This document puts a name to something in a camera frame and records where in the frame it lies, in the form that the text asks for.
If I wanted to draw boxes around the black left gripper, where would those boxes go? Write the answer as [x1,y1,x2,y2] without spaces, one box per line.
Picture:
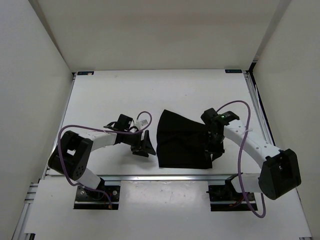
[122,129,156,157]

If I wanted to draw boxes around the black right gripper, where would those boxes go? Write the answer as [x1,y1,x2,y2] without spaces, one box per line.
[204,131,225,161]

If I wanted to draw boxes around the black skirt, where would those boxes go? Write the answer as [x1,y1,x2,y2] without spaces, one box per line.
[156,109,225,170]

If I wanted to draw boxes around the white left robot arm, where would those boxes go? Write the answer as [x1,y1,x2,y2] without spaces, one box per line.
[48,127,156,200]

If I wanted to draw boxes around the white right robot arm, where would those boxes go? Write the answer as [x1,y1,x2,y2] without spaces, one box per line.
[201,108,302,200]

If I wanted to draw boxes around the white front cover board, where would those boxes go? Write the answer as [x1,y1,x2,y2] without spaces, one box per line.
[25,179,311,240]

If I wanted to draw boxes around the blue right table label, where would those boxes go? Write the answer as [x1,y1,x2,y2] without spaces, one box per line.
[225,69,243,74]

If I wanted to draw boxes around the blue table label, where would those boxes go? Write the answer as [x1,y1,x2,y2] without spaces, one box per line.
[225,69,243,74]
[77,71,94,76]

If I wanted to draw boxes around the blue left table label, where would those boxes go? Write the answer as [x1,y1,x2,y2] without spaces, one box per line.
[77,71,94,76]

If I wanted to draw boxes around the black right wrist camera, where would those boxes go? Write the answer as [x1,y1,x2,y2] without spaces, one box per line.
[200,108,218,126]

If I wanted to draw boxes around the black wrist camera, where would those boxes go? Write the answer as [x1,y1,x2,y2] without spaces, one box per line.
[200,108,218,126]
[104,114,133,132]

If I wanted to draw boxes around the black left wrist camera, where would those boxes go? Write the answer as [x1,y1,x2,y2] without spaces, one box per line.
[104,114,133,132]

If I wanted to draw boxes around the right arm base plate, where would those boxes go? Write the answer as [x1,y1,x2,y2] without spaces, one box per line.
[206,180,251,212]

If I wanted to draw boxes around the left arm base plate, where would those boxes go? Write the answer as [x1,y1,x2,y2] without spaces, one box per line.
[73,185,121,210]

